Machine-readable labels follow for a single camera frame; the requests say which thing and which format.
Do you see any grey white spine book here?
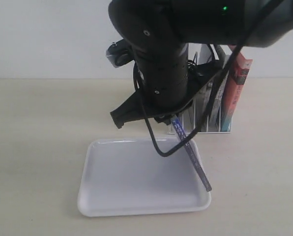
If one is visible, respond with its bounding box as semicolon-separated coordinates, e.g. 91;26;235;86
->
208;45;230;132

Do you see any dark blue spine book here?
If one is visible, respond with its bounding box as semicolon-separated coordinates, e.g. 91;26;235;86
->
171;116;212;192

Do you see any black and white book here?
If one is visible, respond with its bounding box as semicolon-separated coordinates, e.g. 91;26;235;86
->
196;44;214;132

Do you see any black cable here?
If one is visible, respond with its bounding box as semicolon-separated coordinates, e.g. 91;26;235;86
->
133;0;282;158

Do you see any white plastic tray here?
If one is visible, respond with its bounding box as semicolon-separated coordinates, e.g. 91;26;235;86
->
77;138;212;217

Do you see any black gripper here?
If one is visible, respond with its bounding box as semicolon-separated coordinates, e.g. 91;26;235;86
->
110;62;221;128

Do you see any white wire book rack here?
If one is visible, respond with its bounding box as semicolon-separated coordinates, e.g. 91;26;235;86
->
179;45;230;134

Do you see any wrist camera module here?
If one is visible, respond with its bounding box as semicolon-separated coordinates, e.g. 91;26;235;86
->
106;39;134;68

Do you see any red spine book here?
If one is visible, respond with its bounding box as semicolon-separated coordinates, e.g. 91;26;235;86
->
220;52;253;132

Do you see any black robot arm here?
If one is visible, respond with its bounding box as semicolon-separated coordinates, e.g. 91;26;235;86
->
108;0;293;128

